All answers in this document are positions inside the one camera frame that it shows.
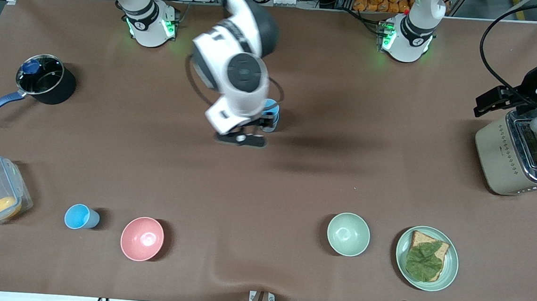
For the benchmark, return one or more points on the pale green bowl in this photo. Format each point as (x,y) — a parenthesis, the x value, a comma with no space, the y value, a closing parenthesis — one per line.
(347,234)

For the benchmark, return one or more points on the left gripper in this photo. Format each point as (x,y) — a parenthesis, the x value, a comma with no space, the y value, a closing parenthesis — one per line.
(527,91)

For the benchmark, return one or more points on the small dark blue object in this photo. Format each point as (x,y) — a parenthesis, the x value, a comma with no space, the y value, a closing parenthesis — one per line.
(31,67)

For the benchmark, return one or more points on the toast slice with crust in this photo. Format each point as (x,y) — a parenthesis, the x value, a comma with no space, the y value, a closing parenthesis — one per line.
(420,239)

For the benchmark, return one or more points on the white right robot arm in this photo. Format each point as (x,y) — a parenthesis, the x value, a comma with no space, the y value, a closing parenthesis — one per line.
(238,44)

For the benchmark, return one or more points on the pale green plate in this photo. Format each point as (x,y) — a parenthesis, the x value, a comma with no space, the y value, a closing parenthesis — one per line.
(450,272)

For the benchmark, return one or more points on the pink bowl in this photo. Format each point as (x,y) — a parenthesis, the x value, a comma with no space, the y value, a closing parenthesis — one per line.
(142,238)

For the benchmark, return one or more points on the beige and chrome toaster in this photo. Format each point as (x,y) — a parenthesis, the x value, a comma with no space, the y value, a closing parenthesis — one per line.
(495,157)

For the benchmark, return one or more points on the bag of orange buns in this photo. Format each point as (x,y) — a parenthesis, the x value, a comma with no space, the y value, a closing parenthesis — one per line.
(378,0)

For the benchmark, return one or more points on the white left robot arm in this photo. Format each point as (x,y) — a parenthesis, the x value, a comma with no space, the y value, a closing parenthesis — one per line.
(408,37)

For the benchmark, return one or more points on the orange fruit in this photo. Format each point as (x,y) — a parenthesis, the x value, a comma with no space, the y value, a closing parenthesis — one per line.
(4,206)

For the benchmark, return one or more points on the green lettuce leaf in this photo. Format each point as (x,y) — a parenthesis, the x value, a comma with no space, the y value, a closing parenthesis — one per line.
(423,263)

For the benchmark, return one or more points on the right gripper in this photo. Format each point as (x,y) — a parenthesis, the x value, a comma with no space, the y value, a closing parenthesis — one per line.
(264,121)

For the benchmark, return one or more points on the brown table cover mat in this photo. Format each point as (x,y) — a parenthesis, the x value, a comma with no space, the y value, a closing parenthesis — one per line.
(246,191)

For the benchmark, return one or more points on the light blue cup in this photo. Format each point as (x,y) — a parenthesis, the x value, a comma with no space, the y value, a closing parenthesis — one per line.
(272,108)
(77,216)
(276,126)

